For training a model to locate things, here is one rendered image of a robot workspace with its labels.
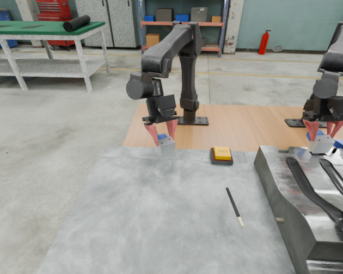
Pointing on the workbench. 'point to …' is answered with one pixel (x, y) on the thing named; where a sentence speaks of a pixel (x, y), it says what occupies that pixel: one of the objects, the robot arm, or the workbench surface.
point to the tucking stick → (234, 207)
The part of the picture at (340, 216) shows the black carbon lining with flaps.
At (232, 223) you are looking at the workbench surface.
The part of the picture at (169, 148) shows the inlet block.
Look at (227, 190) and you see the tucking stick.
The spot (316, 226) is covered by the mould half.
